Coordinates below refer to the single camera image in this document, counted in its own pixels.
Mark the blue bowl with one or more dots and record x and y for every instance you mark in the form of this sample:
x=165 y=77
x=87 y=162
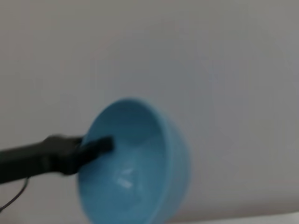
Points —
x=140 y=186

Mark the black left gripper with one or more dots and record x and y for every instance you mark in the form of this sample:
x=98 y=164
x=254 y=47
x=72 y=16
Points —
x=35 y=158

